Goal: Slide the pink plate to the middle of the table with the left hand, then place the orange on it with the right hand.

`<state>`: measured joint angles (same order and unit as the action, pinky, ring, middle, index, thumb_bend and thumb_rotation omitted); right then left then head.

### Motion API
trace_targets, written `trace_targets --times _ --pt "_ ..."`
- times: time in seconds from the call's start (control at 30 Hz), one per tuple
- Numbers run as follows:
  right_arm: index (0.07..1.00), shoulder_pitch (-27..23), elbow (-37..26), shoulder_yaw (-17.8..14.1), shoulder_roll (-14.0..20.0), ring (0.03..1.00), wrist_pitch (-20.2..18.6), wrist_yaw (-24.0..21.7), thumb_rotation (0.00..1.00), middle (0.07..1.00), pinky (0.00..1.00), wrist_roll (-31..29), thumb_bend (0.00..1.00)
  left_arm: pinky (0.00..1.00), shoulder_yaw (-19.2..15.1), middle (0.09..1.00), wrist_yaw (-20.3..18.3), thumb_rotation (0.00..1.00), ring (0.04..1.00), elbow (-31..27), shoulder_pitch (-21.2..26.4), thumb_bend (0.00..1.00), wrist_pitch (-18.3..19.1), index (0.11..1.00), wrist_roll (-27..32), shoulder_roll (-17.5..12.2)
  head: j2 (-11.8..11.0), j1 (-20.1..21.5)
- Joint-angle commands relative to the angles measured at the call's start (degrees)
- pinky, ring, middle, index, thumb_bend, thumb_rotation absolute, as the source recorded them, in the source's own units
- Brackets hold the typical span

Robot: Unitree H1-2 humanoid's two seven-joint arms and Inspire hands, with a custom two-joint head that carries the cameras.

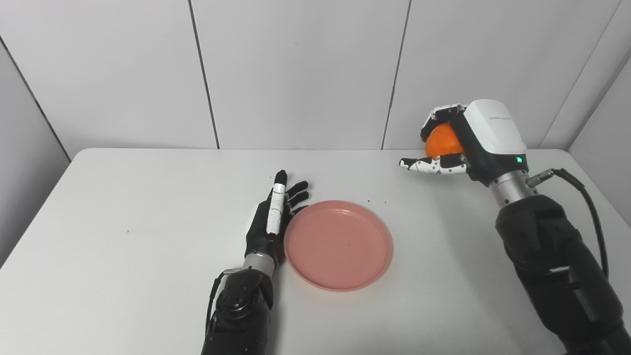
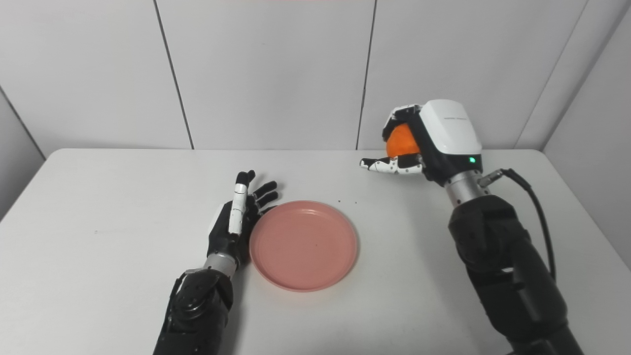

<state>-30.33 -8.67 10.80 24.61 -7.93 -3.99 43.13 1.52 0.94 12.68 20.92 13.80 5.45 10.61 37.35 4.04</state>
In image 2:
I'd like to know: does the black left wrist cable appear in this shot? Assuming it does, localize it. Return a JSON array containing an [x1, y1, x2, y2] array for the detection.
[[167, 271, 190, 326]]

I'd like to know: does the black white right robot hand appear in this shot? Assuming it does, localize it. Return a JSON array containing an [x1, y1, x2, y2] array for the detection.
[[360, 99, 483, 187]]

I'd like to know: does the orange fruit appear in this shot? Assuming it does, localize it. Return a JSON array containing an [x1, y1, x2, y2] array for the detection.
[[386, 123, 421, 158]]

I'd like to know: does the pink round plate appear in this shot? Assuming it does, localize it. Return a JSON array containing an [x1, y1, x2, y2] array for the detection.
[[249, 200, 359, 292]]

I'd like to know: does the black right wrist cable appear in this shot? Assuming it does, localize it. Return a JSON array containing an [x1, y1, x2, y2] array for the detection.
[[478, 168, 558, 282]]

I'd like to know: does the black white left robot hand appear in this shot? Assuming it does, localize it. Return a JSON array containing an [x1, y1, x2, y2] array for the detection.
[[207, 170, 279, 269]]

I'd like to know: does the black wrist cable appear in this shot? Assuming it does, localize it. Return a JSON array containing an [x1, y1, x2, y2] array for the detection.
[[167, 271, 190, 326], [478, 168, 558, 282]]

